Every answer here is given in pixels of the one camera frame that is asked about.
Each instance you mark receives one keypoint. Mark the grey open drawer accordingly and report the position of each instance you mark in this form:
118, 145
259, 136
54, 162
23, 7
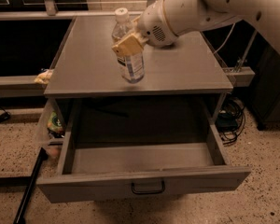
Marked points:
171, 139

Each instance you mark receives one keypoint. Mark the black floor pole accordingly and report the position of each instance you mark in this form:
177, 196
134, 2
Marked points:
19, 218

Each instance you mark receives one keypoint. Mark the black drawer handle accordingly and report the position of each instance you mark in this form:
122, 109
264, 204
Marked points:
150, 188

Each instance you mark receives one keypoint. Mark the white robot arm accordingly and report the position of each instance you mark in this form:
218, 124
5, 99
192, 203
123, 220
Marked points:
186, 16

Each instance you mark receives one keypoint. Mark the clear plastic water bottle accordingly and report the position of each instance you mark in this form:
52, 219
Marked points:
131, 67

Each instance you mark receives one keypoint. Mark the grey metal rail frame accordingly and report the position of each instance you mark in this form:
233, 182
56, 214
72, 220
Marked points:
20, 86

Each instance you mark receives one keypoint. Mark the green snack package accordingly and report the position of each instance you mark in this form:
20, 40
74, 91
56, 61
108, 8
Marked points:
54, 126

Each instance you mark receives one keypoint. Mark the grey cabinet counter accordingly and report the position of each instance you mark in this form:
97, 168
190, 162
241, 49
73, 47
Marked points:
88, 66

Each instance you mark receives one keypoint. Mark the yellow crumpled bag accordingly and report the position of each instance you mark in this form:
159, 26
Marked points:
44, 77

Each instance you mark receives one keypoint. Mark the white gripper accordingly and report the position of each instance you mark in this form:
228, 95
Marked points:
153, 24

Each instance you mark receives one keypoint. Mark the clear plastic side bin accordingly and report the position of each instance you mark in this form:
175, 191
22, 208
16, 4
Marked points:
42, 136

